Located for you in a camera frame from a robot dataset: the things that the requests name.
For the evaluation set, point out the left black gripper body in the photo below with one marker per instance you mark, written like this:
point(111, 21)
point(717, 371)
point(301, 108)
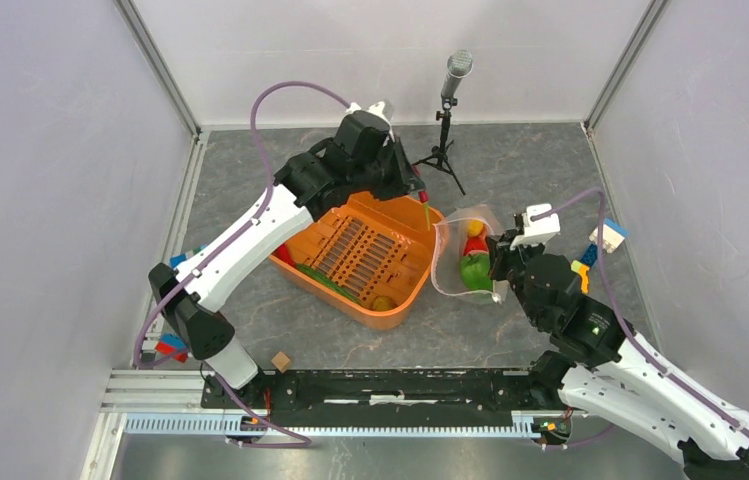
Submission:
point(370, 177)

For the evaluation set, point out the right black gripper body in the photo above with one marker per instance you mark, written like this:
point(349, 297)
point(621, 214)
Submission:
point(520, 253)

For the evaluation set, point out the green toy bell pepper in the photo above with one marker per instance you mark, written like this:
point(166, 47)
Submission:
point(474, 271)

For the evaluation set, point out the red toy chili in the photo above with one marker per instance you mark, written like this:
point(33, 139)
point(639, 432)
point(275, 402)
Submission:
point(424, 200)

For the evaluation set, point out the red toy strawberry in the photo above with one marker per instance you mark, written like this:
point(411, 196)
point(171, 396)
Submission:
point(475, 245)

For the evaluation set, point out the clear pink-dotted zip bag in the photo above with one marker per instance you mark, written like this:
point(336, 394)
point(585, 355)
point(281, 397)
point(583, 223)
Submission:
point(450, 238)

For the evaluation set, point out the orange plastic basket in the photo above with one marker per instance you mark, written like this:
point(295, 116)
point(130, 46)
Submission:
point(371, 247)

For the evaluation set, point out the green toy cucumber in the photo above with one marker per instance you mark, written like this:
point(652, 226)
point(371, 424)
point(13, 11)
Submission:
point(322, 279)

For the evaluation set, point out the yellow toy lemon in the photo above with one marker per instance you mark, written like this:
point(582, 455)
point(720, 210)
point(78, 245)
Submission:
point(475, 228)

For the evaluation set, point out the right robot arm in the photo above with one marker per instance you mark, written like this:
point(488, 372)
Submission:
point(602, 366)

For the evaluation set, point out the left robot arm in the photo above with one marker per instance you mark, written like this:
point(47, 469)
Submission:
point(301, 192)

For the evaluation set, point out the blue white toy brick stack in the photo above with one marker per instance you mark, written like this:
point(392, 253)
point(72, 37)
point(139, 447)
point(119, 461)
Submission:
point(613, 235)

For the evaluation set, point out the olive toy fruit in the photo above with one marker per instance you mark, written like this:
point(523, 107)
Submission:
point(383, 304)

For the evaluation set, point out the microphone on black tripod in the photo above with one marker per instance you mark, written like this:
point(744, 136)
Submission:
point(458, 66)

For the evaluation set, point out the small wooden cube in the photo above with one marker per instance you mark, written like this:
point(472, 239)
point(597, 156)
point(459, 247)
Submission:
point(281, 362)

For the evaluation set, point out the blue green striped brick stack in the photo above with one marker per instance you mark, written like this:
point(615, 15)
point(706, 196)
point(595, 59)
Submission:
point(177, 260)

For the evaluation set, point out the red blue toy brick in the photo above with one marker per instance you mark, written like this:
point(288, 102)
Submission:
point(170, 346)

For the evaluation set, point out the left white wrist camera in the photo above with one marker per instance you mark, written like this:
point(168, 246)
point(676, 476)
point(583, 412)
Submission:
point(382, 109)

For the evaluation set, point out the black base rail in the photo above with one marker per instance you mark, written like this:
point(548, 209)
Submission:
point(373, 398)

